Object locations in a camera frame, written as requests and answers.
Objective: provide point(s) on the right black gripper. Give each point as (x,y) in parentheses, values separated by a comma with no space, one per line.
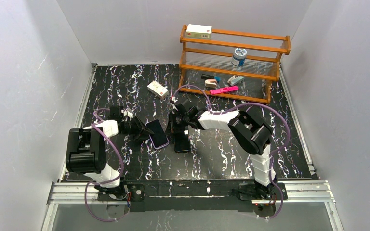
(177,121)

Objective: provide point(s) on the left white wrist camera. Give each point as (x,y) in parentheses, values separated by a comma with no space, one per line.
(127,113)

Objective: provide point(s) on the pink highlighter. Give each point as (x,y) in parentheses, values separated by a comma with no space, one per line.
(224,90)

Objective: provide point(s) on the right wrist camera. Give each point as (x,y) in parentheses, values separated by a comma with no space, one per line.
(173,101)

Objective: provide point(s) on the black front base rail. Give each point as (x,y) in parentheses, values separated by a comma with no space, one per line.
(187,195)

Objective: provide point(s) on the white red small box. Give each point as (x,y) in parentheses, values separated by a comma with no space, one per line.
(157,89)

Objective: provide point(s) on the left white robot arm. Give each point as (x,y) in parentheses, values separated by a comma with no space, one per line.
(86,149)

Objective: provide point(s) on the pink-edged dark smartphone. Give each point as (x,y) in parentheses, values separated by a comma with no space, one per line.
(154,123)

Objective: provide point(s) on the orange wooden shelf rack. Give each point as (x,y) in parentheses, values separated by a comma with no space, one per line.
(250,61)

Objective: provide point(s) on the white smartphone dark screen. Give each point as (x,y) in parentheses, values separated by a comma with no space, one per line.
(181,143)

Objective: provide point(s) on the blue white round jar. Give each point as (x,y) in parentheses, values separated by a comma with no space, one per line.
(239,57)

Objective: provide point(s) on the beige small stapler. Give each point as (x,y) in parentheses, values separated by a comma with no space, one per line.
(210,83)

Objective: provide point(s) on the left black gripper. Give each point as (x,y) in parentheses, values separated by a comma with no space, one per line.
(138,128)

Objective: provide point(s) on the lavender smartphone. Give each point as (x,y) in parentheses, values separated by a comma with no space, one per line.
(159,139)

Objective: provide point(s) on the white teal stapler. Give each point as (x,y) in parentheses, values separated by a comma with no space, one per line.
(234,80)

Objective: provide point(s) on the black phone case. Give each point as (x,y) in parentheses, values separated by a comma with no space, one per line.
(181,151)

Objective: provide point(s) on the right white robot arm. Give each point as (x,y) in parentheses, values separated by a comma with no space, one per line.
(251,132)

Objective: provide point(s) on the white box on shelf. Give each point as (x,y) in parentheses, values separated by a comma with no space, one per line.
(198,31)

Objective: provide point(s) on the black teal marker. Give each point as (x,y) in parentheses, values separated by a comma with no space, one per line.
(205,77)

